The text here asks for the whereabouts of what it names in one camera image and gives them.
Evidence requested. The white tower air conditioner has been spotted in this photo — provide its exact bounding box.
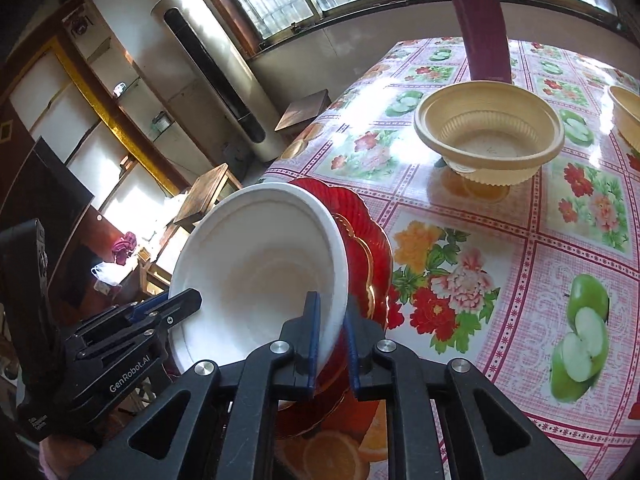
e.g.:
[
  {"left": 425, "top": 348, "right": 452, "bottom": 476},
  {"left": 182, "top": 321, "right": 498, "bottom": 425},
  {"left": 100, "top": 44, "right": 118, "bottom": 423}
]
[{"left": 151, "top": 0, "right": 281, "bottom": 163}]

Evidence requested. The wooden side table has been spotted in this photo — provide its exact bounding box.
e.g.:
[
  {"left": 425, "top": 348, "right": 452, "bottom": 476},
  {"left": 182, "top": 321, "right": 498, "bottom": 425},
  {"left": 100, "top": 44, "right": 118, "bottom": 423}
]
[{"left": 172, "top": 162, "right": 244, "bottom": 234}]

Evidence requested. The small wooden stool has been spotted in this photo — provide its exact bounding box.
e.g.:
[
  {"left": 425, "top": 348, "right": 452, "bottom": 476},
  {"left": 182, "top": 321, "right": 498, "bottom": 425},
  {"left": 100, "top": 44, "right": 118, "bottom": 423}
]
[{"left": 274, "top": 89, "right": 331, "bottom": 134}]

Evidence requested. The white bowl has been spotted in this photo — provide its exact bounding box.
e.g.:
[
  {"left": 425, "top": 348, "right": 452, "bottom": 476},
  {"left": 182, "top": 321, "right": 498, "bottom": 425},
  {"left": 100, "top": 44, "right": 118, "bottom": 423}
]
[{"left": 167, "top": 182, "right": 349, "bottom": 386}]

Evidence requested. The small wall ornament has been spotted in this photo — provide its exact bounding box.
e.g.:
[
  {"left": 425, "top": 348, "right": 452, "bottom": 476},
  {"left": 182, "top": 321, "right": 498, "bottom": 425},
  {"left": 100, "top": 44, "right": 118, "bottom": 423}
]
[{"left": 70, "top": 12, "right": 97, "bottom": 37}]

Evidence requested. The red plate with gold rim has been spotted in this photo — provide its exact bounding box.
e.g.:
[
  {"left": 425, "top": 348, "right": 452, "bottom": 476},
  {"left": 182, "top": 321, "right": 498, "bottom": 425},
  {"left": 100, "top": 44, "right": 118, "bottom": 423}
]
[{"left": 275, "top": 212, "right": 377, "bottom": 438}]

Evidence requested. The white plastic bag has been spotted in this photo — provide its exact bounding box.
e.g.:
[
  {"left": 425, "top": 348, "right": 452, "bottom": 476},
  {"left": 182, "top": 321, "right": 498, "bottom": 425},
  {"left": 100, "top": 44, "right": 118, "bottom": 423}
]
[{"left": 91, "top": 261, "right": 122, "bottom": 289}]

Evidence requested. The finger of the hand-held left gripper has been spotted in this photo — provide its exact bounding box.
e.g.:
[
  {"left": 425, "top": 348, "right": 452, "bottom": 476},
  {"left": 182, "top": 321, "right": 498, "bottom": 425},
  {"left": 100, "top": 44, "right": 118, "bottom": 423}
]
[
  {"left": 75, "top": 287, "right": 204, "bottom": 362},
  {"left": 65, "top": 295, "right": 169, "bottom": 347}
]

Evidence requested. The red glass plate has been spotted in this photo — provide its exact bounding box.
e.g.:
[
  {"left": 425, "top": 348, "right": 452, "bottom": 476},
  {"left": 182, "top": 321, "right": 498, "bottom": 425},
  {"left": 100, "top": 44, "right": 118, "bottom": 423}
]
[{"left": 274, "top": 176, "right": 394, "bottom": 441}]

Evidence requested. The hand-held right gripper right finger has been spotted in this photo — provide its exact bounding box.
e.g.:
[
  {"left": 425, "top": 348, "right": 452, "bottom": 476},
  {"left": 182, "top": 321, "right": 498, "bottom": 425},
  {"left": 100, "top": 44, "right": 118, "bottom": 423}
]
[{"left": 342, "top": 294, "right": 586, "bottom": 480}]

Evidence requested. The maroon thermos bottle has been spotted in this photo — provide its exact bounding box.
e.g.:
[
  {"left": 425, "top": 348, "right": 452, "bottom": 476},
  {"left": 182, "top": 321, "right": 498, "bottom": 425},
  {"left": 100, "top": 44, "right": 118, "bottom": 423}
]
[{"left": 437, "top": 0, "right": 514, "bottom": 84}]

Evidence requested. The yellow plastic bowl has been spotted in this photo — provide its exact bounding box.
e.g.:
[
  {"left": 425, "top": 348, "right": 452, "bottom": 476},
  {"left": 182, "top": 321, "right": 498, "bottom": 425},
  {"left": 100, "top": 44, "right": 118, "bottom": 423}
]
[
  {"left": 607, "top": 85, "right": 640, "bottom": 154},
  {"left": 414, "top": 81, "right": 565, "bottom": 186}
]

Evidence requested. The black television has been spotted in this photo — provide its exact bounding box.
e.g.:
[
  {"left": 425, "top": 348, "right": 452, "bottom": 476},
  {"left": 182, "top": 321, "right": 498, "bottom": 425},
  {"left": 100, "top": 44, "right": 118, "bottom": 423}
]
[{"left": 0, "top": 136, "right": 97, "bottom": 311}]

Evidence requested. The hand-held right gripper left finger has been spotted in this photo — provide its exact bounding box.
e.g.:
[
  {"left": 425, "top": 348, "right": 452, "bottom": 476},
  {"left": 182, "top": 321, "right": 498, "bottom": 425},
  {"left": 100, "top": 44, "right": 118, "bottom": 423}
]
[{"left": 67, "top": 291, "right": 323, "bottom": 480}]

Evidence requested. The magenta cloth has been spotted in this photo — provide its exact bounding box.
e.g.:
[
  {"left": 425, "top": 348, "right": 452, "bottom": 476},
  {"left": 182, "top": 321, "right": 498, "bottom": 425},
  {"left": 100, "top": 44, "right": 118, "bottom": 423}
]
[{"left": 112, "top": 232, "right": 139, "bottom": 266}]

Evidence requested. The wooden wall cabinet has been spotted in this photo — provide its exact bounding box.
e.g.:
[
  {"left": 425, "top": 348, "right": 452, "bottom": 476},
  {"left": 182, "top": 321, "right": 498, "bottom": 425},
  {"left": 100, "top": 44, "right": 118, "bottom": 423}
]
[{"left": 0, "top": 0, "right": 201, "bottom": 211}]

